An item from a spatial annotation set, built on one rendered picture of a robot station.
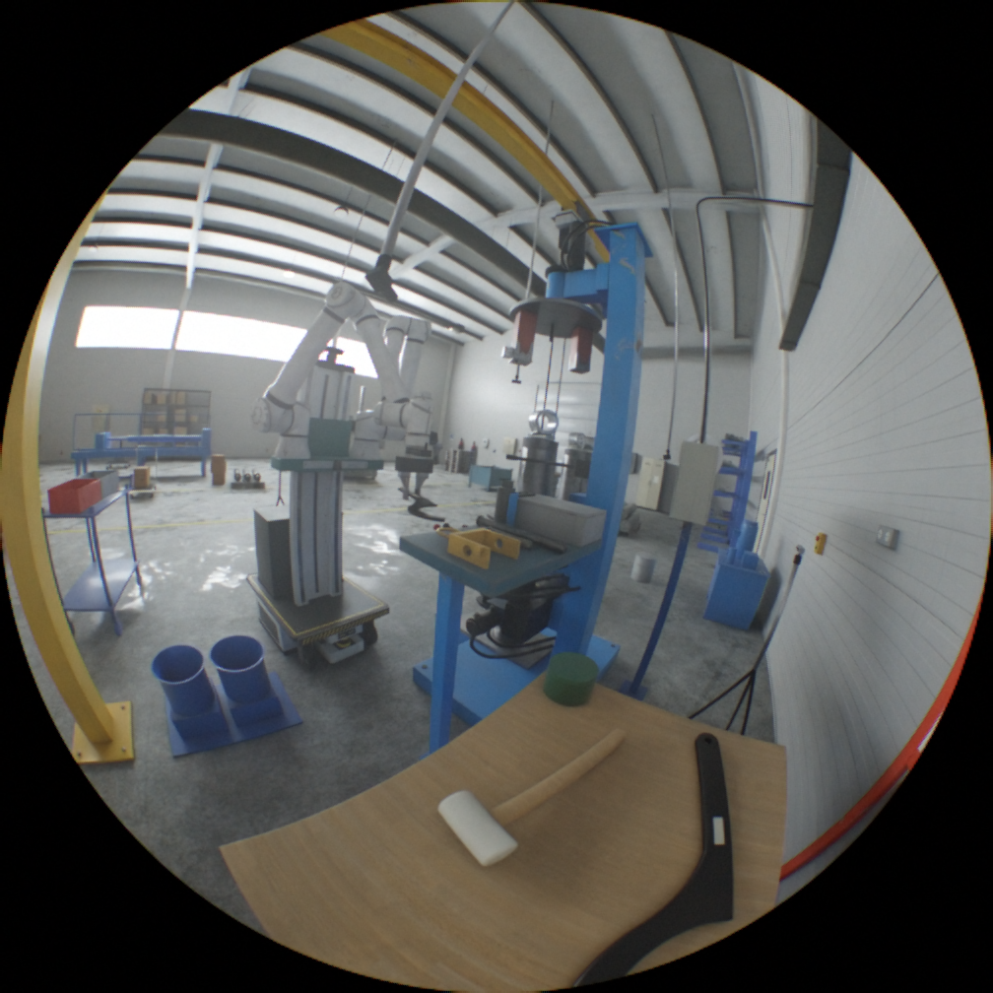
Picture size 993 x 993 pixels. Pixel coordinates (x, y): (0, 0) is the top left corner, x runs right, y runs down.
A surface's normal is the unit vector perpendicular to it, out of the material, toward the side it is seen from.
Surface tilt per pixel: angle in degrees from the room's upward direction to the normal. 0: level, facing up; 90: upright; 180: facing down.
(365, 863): 0
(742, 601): 90
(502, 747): 0
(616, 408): 90
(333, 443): 90
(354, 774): 0
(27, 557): 90
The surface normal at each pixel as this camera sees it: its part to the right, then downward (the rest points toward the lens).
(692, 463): -0.62, 0.04
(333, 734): 0.13, -0.98
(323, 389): 0.84, 0.19
